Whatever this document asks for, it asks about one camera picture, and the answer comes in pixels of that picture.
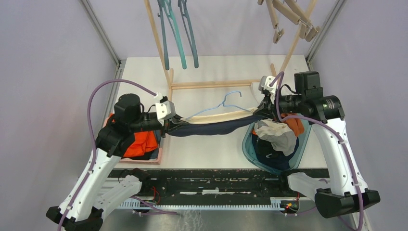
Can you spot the light blue hanger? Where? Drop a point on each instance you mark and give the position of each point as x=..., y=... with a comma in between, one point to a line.
x=223, y=104

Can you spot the wooden clothes rack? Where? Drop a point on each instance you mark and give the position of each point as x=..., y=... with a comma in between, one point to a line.
x=211, y=84

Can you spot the white cloth on table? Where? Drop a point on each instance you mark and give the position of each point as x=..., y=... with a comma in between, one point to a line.
x=257, y=94

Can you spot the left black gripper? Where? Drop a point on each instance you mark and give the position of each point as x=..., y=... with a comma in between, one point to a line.
x=166, y=127

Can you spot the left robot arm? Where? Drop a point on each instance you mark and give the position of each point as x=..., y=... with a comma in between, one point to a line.
x=84, y=209

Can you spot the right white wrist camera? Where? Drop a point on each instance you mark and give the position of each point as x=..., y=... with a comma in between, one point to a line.
x=268, y=86

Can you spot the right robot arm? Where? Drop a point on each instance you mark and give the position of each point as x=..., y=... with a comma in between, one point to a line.
x=347, y=192

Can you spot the teal clip hanger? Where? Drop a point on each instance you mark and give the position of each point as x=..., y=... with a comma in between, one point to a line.
x=175, y=30
x=161, y=15
x=182, y=4

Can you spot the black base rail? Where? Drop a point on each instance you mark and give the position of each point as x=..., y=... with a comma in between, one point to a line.
x=209, y=186

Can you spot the teal plastic tub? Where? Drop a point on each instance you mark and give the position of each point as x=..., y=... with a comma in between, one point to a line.
x=251, y=139

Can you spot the brown orange underwear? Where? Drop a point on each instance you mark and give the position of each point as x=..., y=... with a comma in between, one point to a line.
x=295, y=125

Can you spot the navy cream-band underwear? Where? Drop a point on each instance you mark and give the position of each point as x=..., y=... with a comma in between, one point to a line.
x=209, y=125

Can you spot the orange garment in basket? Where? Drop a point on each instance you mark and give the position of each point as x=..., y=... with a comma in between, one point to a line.
x=145, y=146

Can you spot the pink laundry basket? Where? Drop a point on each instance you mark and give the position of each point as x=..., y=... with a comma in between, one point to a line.
x=159, y=156

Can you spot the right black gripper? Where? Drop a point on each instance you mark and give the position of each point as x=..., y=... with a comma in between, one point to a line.
x=269, y=109

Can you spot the white cable duct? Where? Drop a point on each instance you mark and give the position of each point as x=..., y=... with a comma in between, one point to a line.
x=273, y=205

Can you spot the grey underwear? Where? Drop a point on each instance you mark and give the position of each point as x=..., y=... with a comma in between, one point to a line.
x=279, y=135

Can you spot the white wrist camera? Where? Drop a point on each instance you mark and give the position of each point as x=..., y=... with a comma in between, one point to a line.
x=165, y=109
x=268, y=86

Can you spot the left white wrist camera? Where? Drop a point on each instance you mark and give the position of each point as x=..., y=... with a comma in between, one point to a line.
x=165, y=109

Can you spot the wooden clip hangers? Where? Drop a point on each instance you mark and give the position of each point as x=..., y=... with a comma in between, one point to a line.
x=292, y=11

